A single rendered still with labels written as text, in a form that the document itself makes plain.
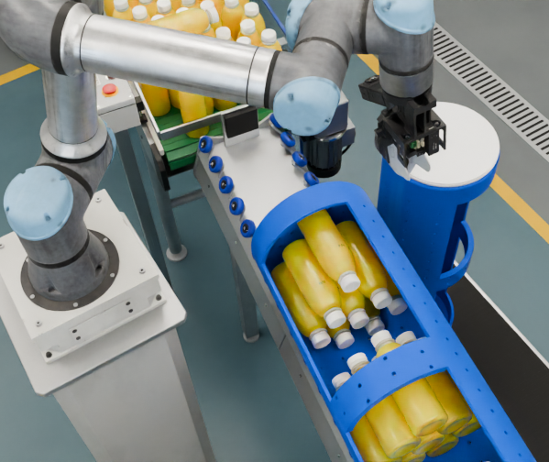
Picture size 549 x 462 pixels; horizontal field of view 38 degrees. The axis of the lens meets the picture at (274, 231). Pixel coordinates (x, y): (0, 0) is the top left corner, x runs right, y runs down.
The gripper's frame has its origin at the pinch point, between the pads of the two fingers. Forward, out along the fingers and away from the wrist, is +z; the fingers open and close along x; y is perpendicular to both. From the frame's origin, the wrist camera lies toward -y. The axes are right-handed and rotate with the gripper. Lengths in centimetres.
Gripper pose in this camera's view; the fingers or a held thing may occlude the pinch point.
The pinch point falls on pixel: (402, 167)
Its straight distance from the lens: 130.7
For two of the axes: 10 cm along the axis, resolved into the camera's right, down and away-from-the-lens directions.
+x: 9.0, -4.1, 1.4
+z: 1.5, 6.1, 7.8
